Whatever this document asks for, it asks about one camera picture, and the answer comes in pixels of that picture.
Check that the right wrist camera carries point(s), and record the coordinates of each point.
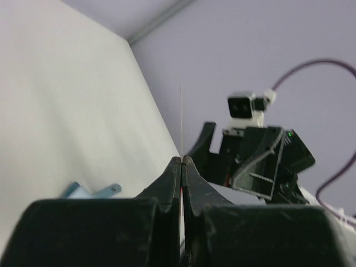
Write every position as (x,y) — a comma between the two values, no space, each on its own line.
(247,110)

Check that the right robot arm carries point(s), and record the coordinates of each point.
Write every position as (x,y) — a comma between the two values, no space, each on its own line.
(346,222)

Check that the thin card seen edge-on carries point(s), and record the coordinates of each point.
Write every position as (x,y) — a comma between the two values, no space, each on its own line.
(181,125)

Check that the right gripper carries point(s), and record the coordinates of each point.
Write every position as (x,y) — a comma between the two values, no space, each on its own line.
(264,162)

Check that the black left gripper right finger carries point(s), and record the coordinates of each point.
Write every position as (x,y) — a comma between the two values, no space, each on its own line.
(220,233)

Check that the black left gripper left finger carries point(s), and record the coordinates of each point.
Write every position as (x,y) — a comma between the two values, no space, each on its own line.
(142,231)

